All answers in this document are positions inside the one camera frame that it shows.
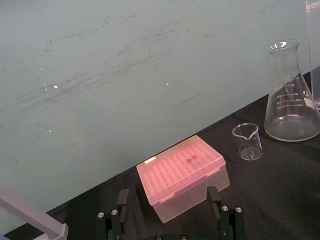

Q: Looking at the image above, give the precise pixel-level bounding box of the tall clear plastic container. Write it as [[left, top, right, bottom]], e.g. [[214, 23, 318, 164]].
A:
[[304, 0, 320, 108]]

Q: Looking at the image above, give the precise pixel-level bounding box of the black table cloth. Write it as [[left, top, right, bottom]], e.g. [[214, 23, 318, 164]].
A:
[[3, 66, 320, 240]]

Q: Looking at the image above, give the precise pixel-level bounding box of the small clear glass beaker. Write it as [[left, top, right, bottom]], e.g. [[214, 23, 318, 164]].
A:
[[231, 122, 263, 161]]

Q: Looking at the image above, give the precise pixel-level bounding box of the clear glass conical flask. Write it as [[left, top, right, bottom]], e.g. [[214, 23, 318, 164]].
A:
[[263, 39, 320, 143]]

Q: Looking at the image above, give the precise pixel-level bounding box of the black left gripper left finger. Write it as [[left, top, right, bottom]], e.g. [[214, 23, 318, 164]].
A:
[[96, 188, 130, 240]]

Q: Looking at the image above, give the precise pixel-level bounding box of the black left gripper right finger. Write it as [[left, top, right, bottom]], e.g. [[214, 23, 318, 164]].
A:
[[206, 186, 245, 240]]

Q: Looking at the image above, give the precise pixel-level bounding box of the pink pipette tip box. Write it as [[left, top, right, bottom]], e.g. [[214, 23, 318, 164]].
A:
[[136, 134, 231, 225]]

